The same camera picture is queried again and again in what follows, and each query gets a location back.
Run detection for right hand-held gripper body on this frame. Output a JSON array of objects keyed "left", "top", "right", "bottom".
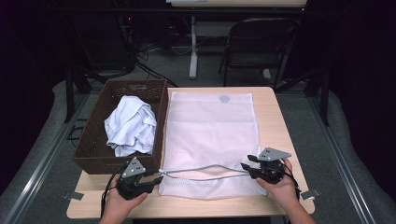
[{"left": 250, "top": 147, "right": 292, "bottom": 185}]

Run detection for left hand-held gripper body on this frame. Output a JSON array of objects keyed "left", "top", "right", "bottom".
[{"left": 116, "top": 157, "right": 153, "bottom": 201}]

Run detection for white mesh laundry bag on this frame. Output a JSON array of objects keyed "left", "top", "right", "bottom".
[{"left": 158, "top": 91, "right": 268, "bottom": 200}]

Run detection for brown woven basket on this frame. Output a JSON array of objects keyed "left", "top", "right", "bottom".
[{"left": 73, "top": 78, "right": 169, "bottom": 175}]

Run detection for white shirt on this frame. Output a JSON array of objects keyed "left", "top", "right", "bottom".
[{"left": 104, "top": 94, "right": 158, "bottom": 158}]

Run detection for person's left hand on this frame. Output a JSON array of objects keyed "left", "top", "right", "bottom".
[{"left": 104, "top": 175, "right": 149, "bottom": 218}]

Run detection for person's right hand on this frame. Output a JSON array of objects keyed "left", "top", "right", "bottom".
[{"left": 255, "top": 158, "right": 299, "bottom": 213}]

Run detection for black metal stand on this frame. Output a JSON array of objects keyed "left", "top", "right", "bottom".
[
  {"left": 64, "top": 66, "right": 106, "bottom": 124},
  {"left": 275, "top": 66, "right": 331, "bottom": 127}
]

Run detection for white desk leg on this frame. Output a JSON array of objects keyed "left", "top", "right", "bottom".
[{"left": 189, "top": 15, "right": 199, "bottom": 80}]

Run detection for black folding chair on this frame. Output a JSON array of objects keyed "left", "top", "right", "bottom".
[{"left": 219, "top": 17, "right": 300, "bottom": 91}]

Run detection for dark equipment cabinet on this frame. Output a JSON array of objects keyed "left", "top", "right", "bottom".
[{"left": 71, "top": 13, "right": 138, "bottom": 72}]

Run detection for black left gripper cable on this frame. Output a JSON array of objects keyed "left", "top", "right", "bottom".
[{"left": 100, "top": 164, "right": 129, "bottom": 218}]

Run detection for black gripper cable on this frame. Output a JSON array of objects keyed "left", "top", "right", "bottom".
[
  {"left": 100, "top": 164, "right": 129, "bottom": 218},
  {"left": 281, "top": 161, "right": 302, "bottom": 201}
]

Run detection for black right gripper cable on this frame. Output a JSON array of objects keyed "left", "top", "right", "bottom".
[{"left": 281, "top": 161, "right": 302, "bottom": 201}]

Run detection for grey metal table bracket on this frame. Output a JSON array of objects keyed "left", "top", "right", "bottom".
[
  {"left": 299, "top": 188, "right": 321, "bottom": 201},
  {"left": 62, "top": 190, "right": 85, "bottom": 201}
]

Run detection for aluminium floor rail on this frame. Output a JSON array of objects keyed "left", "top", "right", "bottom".
[
  {"left": 3, "top": 92, "right": 92, "bottom": 224},
  {"left": 306, "top": 92, "right": 376, "bottom": 224}
]

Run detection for black floor cable ties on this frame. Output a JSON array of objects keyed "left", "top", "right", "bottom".
[{"left": 65, "top": 118, "right": 89, "bottom": 147}]

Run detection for bundle of floor cables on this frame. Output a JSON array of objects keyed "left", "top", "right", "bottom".
[{"left": 134, "top": 40, "right": 179, "bottom": 88}]

